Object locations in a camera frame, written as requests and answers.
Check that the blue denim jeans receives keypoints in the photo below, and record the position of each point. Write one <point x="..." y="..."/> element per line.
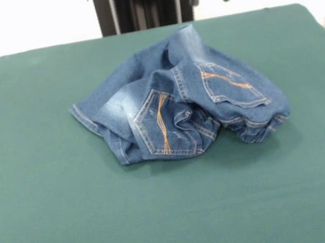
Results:
<point x="140" y="68"/>

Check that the dark green table cloth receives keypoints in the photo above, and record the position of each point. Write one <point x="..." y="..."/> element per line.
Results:
<point x="73" y="222"/>

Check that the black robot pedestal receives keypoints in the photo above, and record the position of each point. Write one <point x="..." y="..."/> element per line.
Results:
<point x="144" y="2"/>

